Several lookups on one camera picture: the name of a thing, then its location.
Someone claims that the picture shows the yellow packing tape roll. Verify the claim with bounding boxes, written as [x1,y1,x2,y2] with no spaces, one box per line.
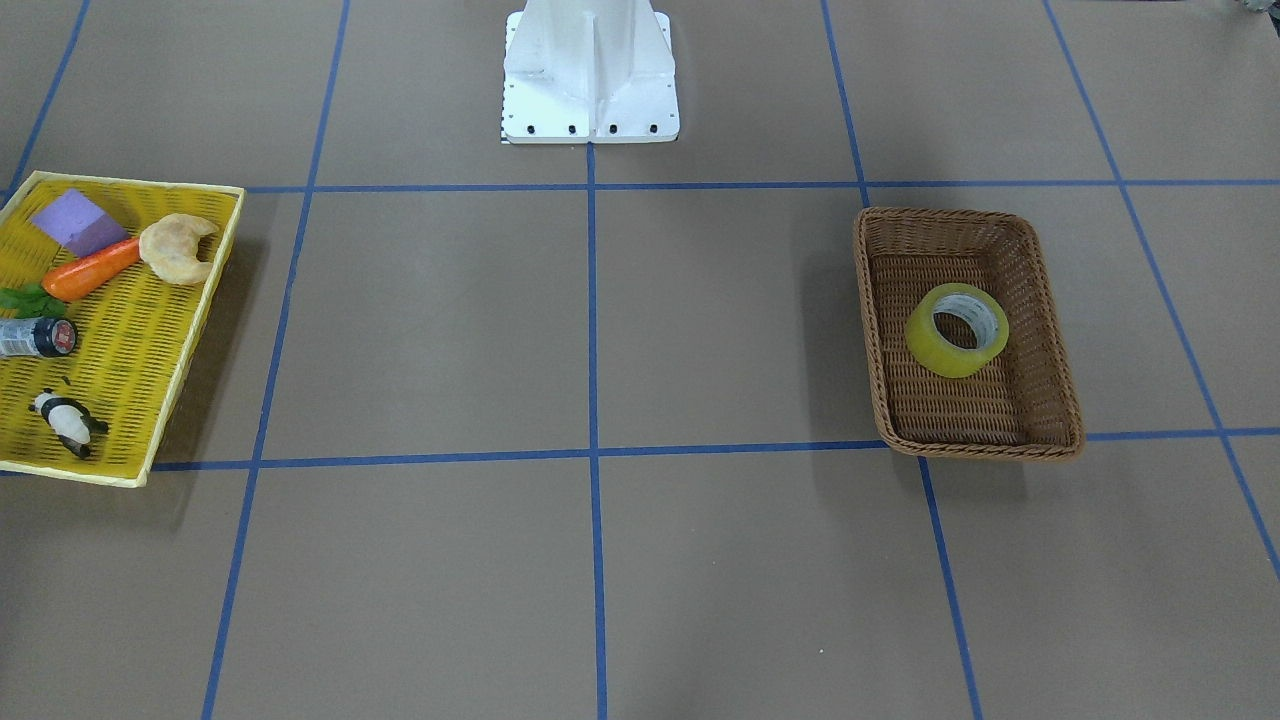
[905,283,1010,379]

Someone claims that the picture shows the brown wicker basket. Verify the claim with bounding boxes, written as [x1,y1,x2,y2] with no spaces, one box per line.
[852,208,1085,461]

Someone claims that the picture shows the yellow woven basket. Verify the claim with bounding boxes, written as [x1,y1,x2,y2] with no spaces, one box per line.
[1,170,246,488]

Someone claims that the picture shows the toy croissant bread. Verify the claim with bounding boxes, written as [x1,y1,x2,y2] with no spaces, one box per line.
[138,213,219,286]

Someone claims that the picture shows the toy panda figurine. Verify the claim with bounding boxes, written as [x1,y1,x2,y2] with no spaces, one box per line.
[29,388,110,460]

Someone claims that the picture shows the orange toy carrot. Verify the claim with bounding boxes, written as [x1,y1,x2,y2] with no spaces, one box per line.
[1,237,140,319]

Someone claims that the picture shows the purple foam block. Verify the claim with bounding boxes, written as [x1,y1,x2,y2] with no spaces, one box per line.
[31,188,131,259]

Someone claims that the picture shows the small blue labelled bottle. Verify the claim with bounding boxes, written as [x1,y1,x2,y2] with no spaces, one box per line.
[1,316,79,357]

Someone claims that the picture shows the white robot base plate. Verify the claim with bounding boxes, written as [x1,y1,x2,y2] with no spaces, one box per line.
[500,1,681,145]

